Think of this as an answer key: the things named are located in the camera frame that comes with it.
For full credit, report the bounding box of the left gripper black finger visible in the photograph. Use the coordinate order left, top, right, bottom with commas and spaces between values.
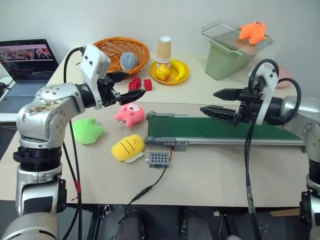
107, 70, 131, 83
116, 88, 147, 106

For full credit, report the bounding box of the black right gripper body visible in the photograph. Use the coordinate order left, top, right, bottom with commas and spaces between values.
232, 86, 266, 128

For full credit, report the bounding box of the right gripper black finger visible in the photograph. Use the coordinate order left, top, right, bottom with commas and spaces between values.
199, 105, 239, 124
212, 88, 245, 102

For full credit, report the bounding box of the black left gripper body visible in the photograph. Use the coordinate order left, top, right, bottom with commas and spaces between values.
97, 74, 125, 107

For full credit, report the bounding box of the green belt mini conveyor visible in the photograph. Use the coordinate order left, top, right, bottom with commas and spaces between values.
145, 111, 307, 154

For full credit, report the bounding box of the wide red building block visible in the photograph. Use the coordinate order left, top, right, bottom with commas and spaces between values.
128, 76, 143, 92

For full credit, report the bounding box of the pink plush toy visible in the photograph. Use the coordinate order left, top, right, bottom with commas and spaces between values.
113, 102, 147, 131

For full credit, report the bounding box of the grey-blue plush toy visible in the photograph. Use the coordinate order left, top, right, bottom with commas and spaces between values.
120, 52, 139, 71

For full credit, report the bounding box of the orange wicker basket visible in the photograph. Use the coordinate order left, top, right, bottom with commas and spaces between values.
93, 36, 151, 77

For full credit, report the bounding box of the pale green plastic bin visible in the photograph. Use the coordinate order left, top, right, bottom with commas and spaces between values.
205, 37, 251, 81

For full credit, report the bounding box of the yellow plastic plate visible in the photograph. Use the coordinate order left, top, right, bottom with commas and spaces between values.
149, 59, 191, 86

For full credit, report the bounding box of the yellow toy fruit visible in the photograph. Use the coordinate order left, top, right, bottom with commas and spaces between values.
155, 64, 172, 81

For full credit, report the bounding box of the green plush toy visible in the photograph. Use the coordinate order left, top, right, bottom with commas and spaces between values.
72, 117, 107, 146

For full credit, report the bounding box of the pink plastic plate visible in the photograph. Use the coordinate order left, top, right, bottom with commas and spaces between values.
274, 66, 292, 89

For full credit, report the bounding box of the yellow plush toy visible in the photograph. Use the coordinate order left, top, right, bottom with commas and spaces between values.
111, 133, 146, 165

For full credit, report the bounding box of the tan paper cup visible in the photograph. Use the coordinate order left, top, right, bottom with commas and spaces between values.
155, 35, 173, 70

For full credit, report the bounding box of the yellow toy banana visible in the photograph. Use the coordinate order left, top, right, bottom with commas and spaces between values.
170, 59, 190, 82

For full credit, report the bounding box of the clear plastic lid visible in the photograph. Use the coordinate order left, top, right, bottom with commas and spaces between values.
200, 20, 274, 57

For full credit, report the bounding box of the orange plush toy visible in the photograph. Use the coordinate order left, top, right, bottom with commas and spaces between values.
238, 20, 268, 46

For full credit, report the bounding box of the grey perforated control box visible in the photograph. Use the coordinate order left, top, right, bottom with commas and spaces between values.
145, 151, 172, 169

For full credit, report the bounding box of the open grey laptop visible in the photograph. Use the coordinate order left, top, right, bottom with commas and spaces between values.
0, 38, 60, 114

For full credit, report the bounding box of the dark rounded shape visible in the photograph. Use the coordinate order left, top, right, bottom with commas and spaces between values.
180, 207, 214, 240
114, 210, 154, 240

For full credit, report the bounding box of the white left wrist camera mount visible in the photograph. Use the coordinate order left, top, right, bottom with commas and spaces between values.
80, 43, 111, 110

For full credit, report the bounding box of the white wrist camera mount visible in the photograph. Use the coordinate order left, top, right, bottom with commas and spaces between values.
80, 43, 111, 110
247, 62, 280, 126

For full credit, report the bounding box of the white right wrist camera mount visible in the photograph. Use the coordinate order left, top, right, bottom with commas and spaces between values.
247, 62, 280, 126

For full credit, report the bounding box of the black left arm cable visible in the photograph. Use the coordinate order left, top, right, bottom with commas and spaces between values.
62, 46, 87, 240

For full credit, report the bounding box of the red cable tie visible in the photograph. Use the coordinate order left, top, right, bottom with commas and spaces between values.
70, 180, 83, 202

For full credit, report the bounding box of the black metal table frame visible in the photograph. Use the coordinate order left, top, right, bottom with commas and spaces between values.
88, 204, 112, 240

